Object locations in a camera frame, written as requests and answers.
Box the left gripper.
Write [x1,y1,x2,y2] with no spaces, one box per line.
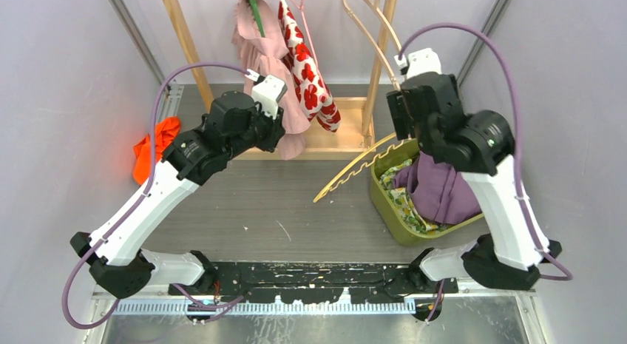
[226,98,285,161]

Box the green plastic basket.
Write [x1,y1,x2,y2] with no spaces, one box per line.
[369,140,484,246]

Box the red floral garment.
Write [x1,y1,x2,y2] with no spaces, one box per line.
[278,0,342,132]

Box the yellow hanger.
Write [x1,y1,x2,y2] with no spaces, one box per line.
[313,133,410,203]

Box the purple skirt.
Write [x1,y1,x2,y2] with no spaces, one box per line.
[393,152,481,225]

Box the lemon print skirt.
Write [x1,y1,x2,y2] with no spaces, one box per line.
[379,159,448,235]

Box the pink hanger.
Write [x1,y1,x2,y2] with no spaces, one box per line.
[289,0,319,67]

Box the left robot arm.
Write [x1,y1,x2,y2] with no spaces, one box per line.
[70,92,285,299]

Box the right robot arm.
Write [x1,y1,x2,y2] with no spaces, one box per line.
[387,72,562,293]

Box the green hanger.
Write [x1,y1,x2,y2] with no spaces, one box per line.
[247,0,265,38]

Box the beige wooden hanger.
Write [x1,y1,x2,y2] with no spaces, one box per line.
[340,0,404,92]

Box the wooden clothes rack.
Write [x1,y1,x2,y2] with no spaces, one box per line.
[162,0,400,160]

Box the pink dress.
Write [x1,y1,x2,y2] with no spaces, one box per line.
[231,0,311,161]

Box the orange cloth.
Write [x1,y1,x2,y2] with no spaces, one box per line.
[132,116,181,185]

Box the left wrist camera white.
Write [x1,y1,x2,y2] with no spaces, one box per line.
[251,75,288,118]

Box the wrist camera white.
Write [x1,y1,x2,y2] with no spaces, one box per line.
[251,75,288,118]
[394,48,442,80]

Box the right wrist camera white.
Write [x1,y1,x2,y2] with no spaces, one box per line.
[394,48,442,80]

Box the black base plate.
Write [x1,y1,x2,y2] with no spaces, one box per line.
[168,261,459,320]

